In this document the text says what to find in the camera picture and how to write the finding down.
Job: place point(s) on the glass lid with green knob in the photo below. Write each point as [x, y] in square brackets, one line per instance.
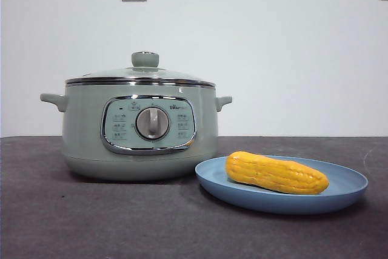
[145, 59]

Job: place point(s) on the yellow corn cob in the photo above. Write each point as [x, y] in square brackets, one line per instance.
[274, 174]

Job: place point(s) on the pale green electric steamer pot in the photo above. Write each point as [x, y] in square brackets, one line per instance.
[85, 125]

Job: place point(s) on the blue round plate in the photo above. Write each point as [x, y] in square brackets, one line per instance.
[345, 189]

